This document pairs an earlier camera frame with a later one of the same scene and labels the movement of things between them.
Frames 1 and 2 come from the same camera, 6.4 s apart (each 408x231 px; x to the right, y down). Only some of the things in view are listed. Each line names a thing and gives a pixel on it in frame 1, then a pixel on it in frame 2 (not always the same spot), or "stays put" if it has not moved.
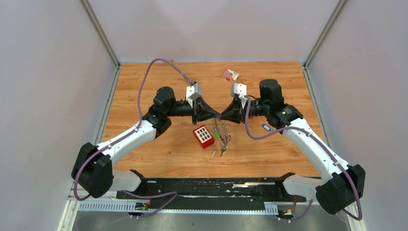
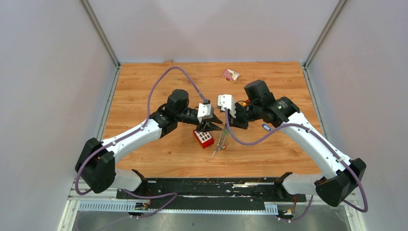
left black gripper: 202,111 -> 209,126
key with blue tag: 266,127 stays put
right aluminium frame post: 339,7 stays put
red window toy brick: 203,136 stays put
